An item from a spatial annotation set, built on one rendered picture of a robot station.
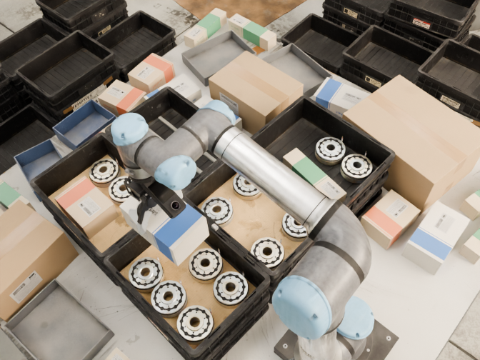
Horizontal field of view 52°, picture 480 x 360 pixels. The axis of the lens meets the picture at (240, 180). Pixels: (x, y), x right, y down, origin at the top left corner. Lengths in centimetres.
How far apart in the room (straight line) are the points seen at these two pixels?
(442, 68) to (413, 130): 93
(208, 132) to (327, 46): 207
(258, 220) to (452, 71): 144
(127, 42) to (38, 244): 161
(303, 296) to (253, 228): 72
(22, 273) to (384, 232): 114
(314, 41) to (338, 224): 219
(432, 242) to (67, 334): 118
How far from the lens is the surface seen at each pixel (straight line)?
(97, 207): 163
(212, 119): 105
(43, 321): 174
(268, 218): 161
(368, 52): 287
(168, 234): 126
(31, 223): 173
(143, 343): 163
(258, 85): 195
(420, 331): 167
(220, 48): 235
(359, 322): 134
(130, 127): 104
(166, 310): 147
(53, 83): 272
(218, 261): 151
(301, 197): 99
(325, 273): 92
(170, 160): 99
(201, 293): 151
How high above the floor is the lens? 222
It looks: 55 degrees down
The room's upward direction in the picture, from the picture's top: 4 degrees counter-clockwise
